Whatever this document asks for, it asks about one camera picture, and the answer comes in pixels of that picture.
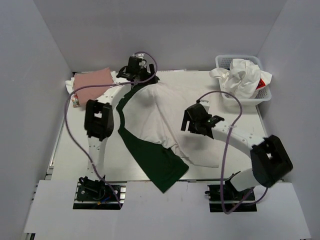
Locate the white plastic basket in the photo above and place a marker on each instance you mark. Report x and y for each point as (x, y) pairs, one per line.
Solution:
(224, 62)

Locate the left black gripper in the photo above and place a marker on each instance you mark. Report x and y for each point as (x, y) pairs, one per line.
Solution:
(153, 74)

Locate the white green sleeved t shirt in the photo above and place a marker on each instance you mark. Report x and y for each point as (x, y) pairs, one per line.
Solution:
(150, 127)

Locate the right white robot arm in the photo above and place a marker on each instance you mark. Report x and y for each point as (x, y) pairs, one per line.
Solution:
(269, 159)

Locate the folded pink t shirt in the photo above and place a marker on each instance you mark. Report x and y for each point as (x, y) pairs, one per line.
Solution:
(92, 85)

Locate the folded white patterned t shirt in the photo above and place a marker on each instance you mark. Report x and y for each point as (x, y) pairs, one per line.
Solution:
(69, 88)

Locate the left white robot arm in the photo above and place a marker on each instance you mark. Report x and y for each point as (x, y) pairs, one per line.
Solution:
(99, 119)

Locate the white red print t shirt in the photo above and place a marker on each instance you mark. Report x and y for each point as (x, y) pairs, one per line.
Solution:
(244, 79)

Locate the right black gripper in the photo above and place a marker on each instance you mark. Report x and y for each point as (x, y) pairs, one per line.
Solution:
(187, 118)

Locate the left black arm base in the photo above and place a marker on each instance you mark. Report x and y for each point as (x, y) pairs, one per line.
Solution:
(97, 195)

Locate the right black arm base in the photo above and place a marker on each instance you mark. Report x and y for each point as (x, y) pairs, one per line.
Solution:
(231, 198)

